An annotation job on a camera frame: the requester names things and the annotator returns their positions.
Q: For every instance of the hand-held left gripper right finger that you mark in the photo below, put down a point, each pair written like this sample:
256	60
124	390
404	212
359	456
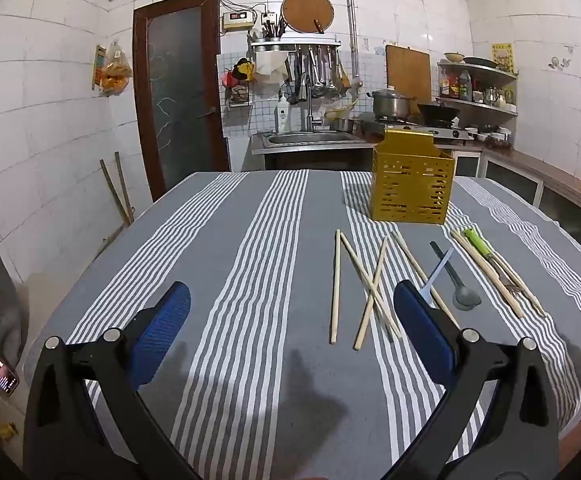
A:
420	330

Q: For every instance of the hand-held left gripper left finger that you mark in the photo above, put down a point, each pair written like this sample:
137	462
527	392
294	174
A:
163	330

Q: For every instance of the grey spoon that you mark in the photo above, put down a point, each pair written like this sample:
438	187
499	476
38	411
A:
468	300

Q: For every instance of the white plastic fork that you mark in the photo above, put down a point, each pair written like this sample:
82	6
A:
438	272

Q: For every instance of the yellow perforated utensil holder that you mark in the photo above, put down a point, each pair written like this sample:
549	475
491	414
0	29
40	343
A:
410	185

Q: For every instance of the hanging kitchen utensils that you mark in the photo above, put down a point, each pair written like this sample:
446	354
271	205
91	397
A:
315	75

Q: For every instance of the grey white striped tablecloth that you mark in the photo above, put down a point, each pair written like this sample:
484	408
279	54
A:
270	270

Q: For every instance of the brown kitchen counter cabinet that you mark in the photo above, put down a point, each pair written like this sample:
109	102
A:
545	180

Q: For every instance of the steel gas stove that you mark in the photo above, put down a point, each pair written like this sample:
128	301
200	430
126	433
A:
450	133

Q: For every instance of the bowls on counter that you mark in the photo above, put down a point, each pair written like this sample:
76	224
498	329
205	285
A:
490	139

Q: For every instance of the black wok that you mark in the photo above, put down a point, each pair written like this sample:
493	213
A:
438	112

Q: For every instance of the small steel saucepan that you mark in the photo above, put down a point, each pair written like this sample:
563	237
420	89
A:
341	125

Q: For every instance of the steel sink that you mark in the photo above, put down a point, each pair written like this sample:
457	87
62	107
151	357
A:
310	138

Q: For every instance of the steel pot with lid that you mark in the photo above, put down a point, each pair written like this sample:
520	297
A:
390	105

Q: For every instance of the brown frosted glass door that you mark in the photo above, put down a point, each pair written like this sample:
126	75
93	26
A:
180	100

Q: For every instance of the steel teapot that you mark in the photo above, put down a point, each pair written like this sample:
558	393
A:
491	96

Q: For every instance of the row of condiment bottles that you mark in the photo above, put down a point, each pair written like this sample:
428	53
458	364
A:
458	87

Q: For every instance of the white soap bottle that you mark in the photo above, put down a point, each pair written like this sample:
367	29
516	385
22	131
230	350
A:
283	115

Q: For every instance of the steel faucet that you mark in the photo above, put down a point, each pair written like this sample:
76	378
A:
309	105

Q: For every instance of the rectangular wooden cutting board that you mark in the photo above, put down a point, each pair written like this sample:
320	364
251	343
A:
408	72

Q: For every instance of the hanging plastic bag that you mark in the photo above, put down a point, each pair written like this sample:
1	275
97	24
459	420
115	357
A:
116	72

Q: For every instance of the metal corner shelf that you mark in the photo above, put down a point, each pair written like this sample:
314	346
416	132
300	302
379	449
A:
490	72

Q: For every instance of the yellow black gloves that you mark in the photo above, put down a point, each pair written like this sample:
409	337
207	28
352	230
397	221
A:
243	70

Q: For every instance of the black pan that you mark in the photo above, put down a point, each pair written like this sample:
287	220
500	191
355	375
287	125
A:
480	62

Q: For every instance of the beige bowl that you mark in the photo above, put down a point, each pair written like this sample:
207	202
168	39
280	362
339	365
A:
453	57

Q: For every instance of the hanging white cloth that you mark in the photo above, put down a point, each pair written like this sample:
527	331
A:
269	67

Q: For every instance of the white controller box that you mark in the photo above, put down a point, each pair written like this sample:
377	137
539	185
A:
238	20

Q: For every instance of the white power socket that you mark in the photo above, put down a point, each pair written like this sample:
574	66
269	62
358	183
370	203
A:
269	17

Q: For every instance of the round wooden cutting board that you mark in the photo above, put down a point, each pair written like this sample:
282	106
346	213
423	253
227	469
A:
305	10

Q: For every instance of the wooden sticks against wall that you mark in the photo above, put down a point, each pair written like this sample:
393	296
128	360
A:
118	190

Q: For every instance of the small wall card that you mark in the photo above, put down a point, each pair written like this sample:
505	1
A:
98	67

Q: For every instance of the yellow wall poster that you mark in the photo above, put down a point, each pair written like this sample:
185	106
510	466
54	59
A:
502	57

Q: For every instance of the white wall hooks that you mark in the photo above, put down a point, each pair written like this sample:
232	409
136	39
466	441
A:
563	62

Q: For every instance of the metal wall utensil rack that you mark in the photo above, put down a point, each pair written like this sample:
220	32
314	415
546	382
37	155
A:
295	44

